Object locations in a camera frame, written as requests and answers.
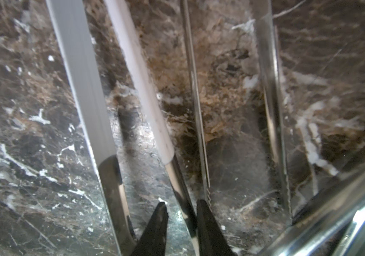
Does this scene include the small steel tongs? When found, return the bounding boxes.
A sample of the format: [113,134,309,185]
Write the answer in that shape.
[47,1,200,256]

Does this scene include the serrated steel tongs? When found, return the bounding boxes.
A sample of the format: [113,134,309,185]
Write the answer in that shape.
[180,1,292,223]

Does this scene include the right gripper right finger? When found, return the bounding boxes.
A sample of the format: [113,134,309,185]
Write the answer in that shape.
[196,199,235,256]

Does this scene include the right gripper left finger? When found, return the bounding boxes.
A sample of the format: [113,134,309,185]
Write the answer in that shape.
[131,202,169,256]

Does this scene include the steel tongs far right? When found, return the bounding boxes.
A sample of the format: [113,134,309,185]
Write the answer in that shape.
[260,165,365,256]

